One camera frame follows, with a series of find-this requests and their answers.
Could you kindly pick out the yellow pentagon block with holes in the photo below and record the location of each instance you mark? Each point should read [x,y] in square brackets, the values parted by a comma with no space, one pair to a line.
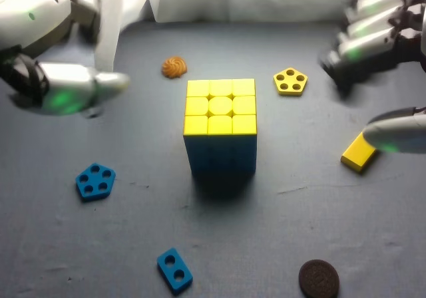
[290,91]

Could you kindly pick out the grey table cloth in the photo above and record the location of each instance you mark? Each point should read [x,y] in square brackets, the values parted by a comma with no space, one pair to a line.
[299,211]

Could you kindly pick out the yellow rectangular block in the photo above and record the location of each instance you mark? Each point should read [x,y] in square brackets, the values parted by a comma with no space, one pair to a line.
[357,153]

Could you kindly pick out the Rubik's cube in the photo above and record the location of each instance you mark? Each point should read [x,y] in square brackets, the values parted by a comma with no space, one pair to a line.
[219,105]

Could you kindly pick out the blue pentagon block with holes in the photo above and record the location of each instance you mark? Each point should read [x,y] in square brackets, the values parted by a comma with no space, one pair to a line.
[94,182]

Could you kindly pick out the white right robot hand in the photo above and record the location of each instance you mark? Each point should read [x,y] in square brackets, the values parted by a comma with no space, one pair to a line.
[372,42]

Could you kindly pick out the orange swirl cookie toy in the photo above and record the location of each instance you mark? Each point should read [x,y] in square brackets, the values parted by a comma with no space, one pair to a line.
[174,66]

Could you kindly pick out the blue two-hole rectangular block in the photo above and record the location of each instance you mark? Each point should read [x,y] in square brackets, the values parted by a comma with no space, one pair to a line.
[166,271]

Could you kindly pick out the dark chocolate sandwich cookie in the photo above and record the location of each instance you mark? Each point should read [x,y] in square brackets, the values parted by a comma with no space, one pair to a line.
[319,279]

